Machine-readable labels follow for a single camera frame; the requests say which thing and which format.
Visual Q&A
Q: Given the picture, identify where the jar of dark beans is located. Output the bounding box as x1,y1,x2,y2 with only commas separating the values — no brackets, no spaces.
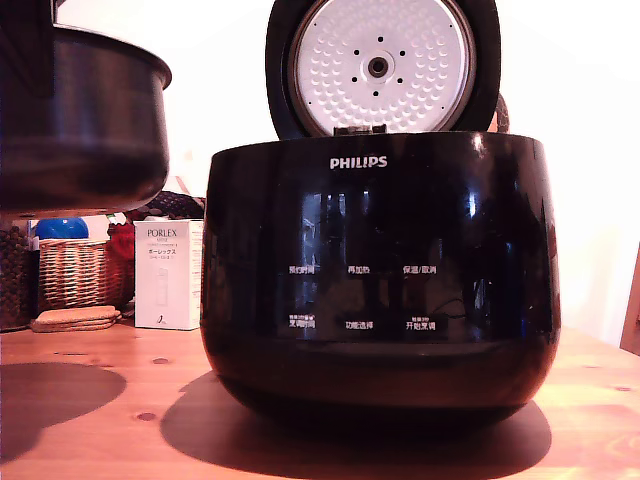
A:
0,214,41,333

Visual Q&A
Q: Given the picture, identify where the black metal pot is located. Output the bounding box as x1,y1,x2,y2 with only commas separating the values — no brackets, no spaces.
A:
0,22,174,216

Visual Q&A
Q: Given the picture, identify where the cork coaster stack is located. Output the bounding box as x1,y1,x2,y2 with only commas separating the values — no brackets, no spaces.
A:
29,306,124,334

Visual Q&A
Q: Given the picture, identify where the red knitted cloth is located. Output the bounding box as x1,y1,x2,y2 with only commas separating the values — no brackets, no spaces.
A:
106,223,136,262

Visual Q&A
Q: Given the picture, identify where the white Porlex cardboard box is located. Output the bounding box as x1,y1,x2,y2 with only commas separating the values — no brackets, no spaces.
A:
133,218,205,331

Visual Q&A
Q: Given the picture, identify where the blue round ball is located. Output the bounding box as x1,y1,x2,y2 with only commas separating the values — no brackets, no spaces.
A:
34,215,90,242

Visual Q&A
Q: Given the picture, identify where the rice cooker lid, silver plate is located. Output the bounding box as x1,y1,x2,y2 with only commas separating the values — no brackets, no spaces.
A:
264,0,503,141

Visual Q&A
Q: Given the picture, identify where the woven wicker basket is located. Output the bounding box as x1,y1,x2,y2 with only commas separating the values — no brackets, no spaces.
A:
37,238,135,314

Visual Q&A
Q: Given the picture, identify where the black Philips rice cooker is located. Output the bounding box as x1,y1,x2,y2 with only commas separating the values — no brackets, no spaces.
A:
201,130,562,427

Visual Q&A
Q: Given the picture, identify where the dark patterned fabric bag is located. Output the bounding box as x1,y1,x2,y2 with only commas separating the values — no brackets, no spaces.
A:
131,190,207,222

